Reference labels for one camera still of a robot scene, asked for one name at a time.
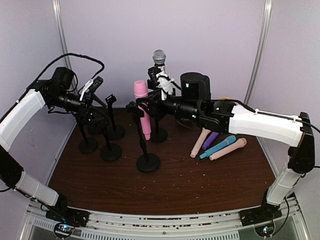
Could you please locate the black glitter-mic stand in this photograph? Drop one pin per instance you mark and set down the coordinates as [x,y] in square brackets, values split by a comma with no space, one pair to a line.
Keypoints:
[158,134]

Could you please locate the patterned ceramic bowl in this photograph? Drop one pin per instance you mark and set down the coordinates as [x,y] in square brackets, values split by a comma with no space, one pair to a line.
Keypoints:
[186,123]

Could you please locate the black blue-mic stand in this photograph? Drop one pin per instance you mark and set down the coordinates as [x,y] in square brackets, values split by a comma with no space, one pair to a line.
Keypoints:
[115,131]

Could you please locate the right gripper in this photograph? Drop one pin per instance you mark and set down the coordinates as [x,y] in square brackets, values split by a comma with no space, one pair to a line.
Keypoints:
[154,110]

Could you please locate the black small-mic stand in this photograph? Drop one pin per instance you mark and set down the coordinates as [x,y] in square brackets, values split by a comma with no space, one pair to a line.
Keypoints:
[110,151]

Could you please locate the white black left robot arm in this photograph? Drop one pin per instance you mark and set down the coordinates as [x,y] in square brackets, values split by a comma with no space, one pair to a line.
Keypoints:
[54,92]

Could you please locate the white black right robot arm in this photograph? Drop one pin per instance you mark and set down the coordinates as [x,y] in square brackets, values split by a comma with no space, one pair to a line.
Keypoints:
[192,100]

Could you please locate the glitter silver-head microphone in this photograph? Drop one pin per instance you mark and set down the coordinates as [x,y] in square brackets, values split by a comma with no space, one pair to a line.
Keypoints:
[159,58]

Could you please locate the aluminium front rail base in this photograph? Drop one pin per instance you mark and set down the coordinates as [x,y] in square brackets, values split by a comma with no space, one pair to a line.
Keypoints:
[223,225]

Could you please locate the pale pink small microphone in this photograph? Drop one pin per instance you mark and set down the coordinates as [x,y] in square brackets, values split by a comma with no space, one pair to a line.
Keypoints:
[198,144]

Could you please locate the aluminium right corner post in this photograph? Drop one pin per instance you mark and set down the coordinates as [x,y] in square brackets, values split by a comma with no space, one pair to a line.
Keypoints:
[263,35]

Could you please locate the aluminium left corner post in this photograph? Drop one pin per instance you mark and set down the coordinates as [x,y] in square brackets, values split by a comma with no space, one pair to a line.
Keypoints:
[59,24]

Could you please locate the beige pink microphone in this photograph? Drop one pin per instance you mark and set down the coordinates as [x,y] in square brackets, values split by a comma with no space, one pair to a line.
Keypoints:
[240,143]

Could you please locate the black pink-mic stand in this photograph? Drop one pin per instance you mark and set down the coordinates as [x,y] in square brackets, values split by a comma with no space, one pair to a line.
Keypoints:
[148,162]

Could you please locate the blue-head microphone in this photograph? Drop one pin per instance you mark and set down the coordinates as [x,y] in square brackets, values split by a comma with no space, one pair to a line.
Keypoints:
[226,142]

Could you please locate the purple microphone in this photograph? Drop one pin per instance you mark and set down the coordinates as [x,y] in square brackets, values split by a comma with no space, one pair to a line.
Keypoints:
[209,140]

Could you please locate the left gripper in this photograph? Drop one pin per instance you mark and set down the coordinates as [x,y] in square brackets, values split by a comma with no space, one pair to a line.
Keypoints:
[85,114]

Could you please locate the aluminium corner post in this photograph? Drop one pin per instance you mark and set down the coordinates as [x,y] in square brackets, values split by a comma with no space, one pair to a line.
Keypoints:
[263,35]
[59,24]

